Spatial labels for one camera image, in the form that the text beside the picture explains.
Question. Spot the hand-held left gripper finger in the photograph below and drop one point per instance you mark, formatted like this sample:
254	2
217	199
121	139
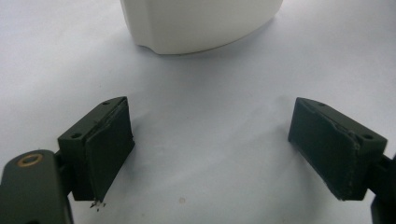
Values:
336	149

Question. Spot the white bottle with blue pump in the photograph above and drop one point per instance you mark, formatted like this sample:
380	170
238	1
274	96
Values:
199	25

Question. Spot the white table mat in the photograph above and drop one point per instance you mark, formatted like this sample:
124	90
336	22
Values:
205	124

